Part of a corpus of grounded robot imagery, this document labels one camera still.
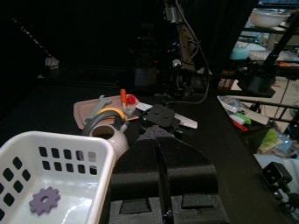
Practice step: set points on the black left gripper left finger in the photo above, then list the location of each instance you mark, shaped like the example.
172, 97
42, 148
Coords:
134, 175

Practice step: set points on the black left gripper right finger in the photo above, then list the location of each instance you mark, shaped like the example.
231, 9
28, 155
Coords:
191, 175

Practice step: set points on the purple toy gear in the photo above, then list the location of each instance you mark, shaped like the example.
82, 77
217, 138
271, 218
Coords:
36, 206

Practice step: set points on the small red toy tool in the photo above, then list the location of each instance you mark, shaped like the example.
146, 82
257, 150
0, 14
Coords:
131, 99

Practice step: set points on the orange toy screwdriver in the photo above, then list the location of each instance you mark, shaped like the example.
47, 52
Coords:
123, 96

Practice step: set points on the grey toy wrench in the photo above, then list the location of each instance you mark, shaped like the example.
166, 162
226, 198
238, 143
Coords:
102, 102

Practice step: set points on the clear plastic bag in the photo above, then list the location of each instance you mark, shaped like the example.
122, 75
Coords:
230, 103

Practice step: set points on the pink plastic tray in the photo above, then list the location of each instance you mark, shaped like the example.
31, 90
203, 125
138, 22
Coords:
83, 110

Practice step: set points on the green marker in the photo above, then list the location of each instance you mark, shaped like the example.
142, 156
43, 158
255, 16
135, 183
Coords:
243, 118

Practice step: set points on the white slotted plastic basket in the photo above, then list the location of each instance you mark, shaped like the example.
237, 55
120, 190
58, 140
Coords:
58, 137

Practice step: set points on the teal cup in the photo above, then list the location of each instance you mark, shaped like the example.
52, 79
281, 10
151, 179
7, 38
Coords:
239, 53

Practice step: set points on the white bowl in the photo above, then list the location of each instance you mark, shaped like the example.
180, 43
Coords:
269, 18

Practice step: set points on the black box camera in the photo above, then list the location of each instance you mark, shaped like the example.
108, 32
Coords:
275, 173

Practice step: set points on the black cylindrical mount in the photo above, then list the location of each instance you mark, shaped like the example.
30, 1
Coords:
257, 85

